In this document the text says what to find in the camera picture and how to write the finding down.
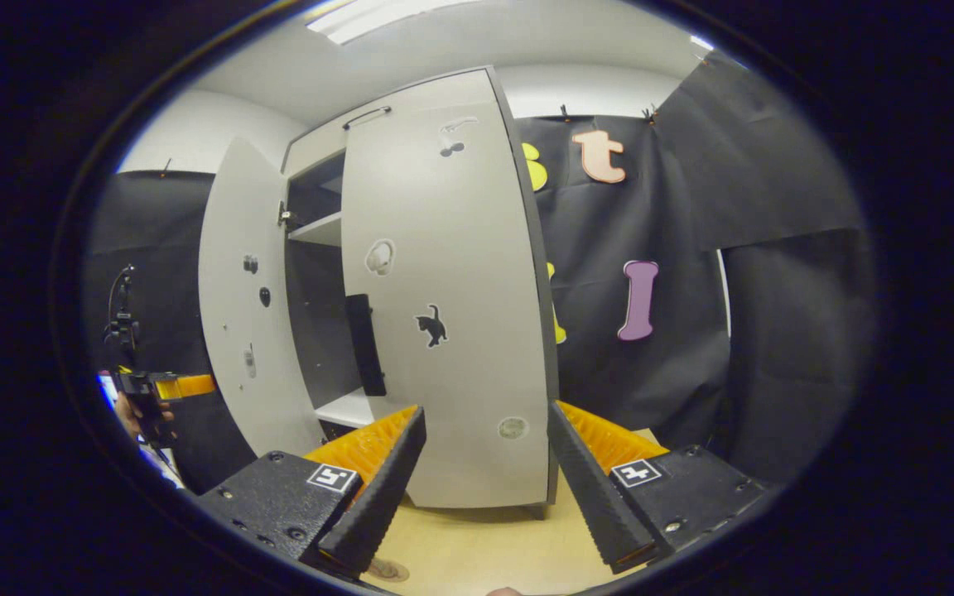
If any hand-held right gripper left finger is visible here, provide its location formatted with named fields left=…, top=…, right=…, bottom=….
left=198, top=404, right=428, bottom=579

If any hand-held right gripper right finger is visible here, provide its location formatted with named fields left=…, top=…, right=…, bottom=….
left=547, top=400, right=768, bottom=574

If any white door with phone sticker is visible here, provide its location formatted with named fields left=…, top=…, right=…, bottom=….
left=198, top=137, right=325, bottom=458

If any white door with cat sticker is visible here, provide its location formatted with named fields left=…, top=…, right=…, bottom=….
left=340, top=95, right=561, bottom=510

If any white cabinet shelf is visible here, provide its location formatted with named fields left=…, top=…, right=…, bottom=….
left=314, top=387, right=399, bottom=430
left=288, top=211, right=343, bottom=248

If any white and grey cabinet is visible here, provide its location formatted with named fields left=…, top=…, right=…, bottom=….
left=281, top=66, right=562, bottom=521

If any white cabinet drawer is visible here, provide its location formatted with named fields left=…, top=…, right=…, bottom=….
left=281, top=69, right=499, bottom=176

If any black backdrop cloth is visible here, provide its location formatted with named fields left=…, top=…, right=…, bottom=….
left=84, top=50, right=879, bottom=489

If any ceiling light panel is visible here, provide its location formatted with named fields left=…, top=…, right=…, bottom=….
left=306, top=0, right=478, bottom=45

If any black stand with cable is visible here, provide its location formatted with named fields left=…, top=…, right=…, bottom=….
left=104, top=265, right=142, bottom=357

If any black door handle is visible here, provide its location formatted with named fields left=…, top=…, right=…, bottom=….
left=344, top=294, right=388, bottom=398

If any metal drawer handle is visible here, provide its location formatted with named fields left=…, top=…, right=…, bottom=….
left=342, top=105, right=393, bottom=132

